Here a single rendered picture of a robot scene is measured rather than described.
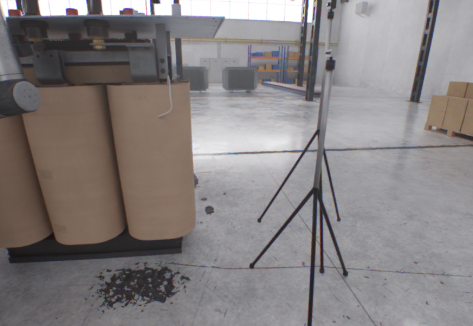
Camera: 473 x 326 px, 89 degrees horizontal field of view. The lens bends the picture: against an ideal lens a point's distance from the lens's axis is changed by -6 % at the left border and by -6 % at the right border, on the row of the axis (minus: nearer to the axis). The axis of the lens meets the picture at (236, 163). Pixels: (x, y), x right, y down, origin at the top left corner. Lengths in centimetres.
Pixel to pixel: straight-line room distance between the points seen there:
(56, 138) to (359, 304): 176
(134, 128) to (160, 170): 25
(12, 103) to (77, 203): 70
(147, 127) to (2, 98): 58
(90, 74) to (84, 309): 120
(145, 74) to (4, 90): 57
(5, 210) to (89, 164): 55
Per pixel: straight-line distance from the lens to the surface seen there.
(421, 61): 1363
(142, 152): 139
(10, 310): 185
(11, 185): 175
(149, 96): 133
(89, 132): 147
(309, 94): 1061
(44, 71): 151
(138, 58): 136
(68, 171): 154
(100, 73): 151
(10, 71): 113
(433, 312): 179
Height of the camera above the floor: 115
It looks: 20 degrees down
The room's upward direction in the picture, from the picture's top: 1 degrees clockwise
